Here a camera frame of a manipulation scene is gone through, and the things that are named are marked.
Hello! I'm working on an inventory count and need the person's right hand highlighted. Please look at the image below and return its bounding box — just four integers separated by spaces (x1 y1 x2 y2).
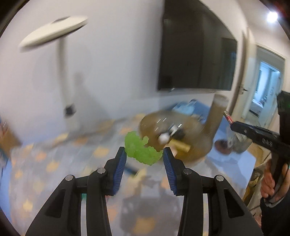
260 160 289 202

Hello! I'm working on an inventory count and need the white door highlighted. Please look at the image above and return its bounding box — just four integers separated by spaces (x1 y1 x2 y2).
241 46 285 128

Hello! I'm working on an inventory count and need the tall brown cylinder bottle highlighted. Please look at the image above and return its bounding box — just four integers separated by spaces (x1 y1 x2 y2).
203 94 229 145

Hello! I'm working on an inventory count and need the ginkgo pattern table mat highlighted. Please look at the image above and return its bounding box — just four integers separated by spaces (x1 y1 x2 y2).
10 110 260 235

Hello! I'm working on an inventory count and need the amber ribbed glass bowl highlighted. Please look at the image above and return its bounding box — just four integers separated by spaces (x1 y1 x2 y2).
139 110 214 163

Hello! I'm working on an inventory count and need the blue tissue pack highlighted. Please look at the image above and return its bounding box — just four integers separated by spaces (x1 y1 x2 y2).
172 99 197 116

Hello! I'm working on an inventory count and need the white black astronaut figurine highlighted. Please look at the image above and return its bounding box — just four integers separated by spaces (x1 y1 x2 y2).
157 124 185 144

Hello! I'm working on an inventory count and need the white desk lamp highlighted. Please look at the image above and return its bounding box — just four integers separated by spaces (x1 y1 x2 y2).
19 16 88 119

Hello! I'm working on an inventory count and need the black wall television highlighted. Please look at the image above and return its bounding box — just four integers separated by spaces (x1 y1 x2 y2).
157 1 237 91

